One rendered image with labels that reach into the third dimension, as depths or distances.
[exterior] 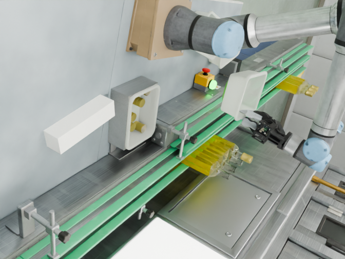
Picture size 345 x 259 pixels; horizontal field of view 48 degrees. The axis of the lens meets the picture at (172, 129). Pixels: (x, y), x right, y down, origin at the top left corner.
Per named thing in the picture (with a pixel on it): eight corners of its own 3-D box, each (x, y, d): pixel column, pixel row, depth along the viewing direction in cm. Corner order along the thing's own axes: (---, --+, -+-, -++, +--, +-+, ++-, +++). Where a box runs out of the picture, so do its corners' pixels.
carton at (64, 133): (43, 130, 112) (57, 139, 110) (100, 94, 128) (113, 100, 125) (46, 146, 116) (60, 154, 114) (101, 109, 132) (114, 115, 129)
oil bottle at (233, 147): (192, 142, 178) (233, 161, 169) (194, 131, 175) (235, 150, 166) (198, 137, 182) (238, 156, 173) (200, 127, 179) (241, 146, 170)
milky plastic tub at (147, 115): (108, 143, 143) (126, 152, 139) (111, 88, 131) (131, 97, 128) (137, 126, 156) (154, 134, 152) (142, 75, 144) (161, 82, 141)
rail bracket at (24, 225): (5, 230, 110) (60, 273, 101) (0, 185, 102) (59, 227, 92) (20, 221, 114) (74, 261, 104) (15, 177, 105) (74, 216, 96)
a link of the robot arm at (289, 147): (305, 136, 139) (295, 154, 142) (294, 130, 140) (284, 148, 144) (300, 142, 132) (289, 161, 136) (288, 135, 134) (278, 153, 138)
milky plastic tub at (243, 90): (226, 68, 136) (248, 76, 132) (248, 64, 154) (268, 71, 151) (213, 114, 142) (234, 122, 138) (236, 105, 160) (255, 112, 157)
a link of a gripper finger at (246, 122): (233, 114, 144) (255, 127, 140) (240, 111, 149) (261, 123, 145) (230, 122, 145) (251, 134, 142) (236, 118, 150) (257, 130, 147)
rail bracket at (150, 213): (119, 211, 145) (147, 228, 139) (120, 197, 141) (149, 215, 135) (126, 205, 148) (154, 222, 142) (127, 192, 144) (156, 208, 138)
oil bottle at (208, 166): (171, 158, 165) (214, 180, 156) (172, 147, 162) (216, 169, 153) (178, 152, 169) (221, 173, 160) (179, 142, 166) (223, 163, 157)
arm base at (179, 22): (168, 3, 124) (194, 8, 120) (189, 6, 137) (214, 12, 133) (159, 50, 129) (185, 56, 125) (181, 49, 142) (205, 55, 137)
